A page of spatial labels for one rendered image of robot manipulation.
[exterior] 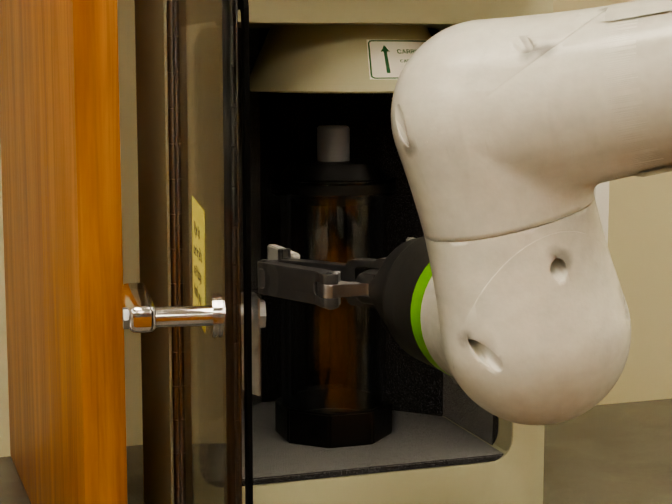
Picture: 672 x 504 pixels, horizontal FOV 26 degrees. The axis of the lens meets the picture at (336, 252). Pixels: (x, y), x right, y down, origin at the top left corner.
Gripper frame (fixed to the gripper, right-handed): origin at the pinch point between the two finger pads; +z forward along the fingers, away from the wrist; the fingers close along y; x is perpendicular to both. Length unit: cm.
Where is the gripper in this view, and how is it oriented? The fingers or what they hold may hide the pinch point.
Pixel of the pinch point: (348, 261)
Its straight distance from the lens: 118.0
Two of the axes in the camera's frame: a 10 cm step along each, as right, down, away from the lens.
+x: 0.1, 9.9, 1.2
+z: -3.1, -1.1, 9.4
